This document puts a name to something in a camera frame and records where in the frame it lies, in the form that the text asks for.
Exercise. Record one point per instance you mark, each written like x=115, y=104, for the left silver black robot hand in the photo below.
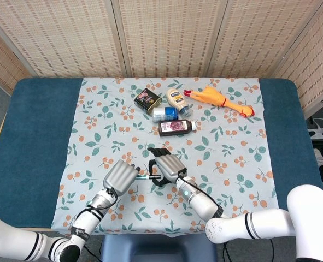
x=120, y=177

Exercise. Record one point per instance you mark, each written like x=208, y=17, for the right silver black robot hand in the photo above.
x=169, y=166

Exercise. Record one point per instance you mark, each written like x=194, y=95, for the green white marker pen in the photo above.
x=143, y=177

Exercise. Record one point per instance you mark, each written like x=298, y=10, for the brown sauce bottle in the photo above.
x=175, y=127

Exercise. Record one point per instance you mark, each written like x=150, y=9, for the floral print tablecloth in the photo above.
x=109, y=131

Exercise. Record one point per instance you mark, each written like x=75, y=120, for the blue silver drink can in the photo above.
x=165, y=113

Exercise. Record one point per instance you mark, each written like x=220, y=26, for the cream mayonnaise squeeze bottle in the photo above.
x=176, y=99

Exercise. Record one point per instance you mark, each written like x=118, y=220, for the black luncheon meat tin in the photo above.
x=147, y=99

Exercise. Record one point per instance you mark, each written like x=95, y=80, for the yellow rubber chicken toy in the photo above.
x=213, y=96

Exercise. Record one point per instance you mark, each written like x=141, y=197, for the dark blue table cover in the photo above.
x=35, y=122

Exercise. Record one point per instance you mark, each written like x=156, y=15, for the woven bamboo screen panel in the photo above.
x=314, y=68
x=262, y=35
x=169, y=35
x=0, y=62
x=63, y=35

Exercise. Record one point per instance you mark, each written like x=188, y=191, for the white shoe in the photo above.
x=320, y=158

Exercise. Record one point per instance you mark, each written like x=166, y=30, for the white metal stand base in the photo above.
x=321, y=133

